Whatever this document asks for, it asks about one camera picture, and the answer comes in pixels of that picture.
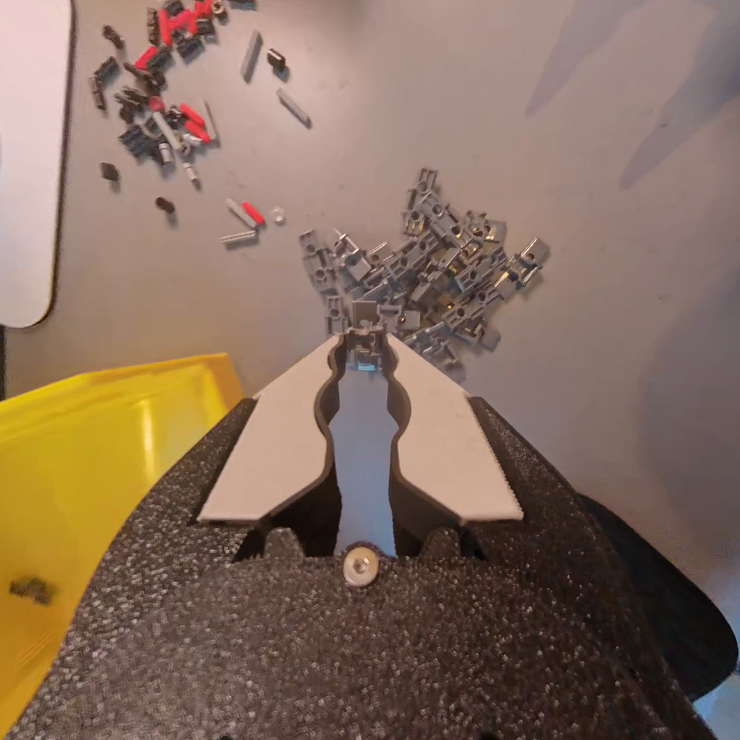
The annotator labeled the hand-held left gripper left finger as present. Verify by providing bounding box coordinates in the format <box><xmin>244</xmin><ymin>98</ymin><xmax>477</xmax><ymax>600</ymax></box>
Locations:
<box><xmin>197</xmin><ymin>334</ymin><xmax>348</xmax><ymax>528</ymax></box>

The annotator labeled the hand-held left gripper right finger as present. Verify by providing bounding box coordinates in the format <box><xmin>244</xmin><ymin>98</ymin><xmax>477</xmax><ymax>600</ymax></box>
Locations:
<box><xmin>382</xmin><ymin>334</ymin><xmax>524</xmax><ymax>528</ymax></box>

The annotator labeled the grey plastic track link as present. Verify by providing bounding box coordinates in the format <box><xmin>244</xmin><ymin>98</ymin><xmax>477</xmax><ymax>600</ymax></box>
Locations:
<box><xmin>346</xmin><ymin>301</ymin><xmax>387</xmax><ymax>372</ymax></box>

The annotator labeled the yellow plastic bin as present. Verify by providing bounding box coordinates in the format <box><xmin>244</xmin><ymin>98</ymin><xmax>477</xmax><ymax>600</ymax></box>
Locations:
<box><xmin>0</xmin><ymin>353</ymin><xmax>246</xmax><ymax>723</ymax></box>

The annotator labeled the grey desk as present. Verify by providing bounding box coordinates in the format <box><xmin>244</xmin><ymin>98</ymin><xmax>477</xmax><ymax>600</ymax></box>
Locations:
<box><xmin>0</xmin><ymin>0</ymin><xmax>740</xmax><ymax>740</ymax></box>

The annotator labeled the white book stand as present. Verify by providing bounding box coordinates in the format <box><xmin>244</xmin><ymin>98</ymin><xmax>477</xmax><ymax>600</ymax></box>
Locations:
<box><xmin>0</xmin><ymin>0</ymin><xmax>76</xmax><ymax>329</ymax></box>

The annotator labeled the pile of small black red pins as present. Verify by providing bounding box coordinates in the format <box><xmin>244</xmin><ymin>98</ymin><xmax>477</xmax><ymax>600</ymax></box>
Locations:
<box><xmin>89</xmin><ymin>0</ymin><xmax>313</xmax><ymax>246</ymax></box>

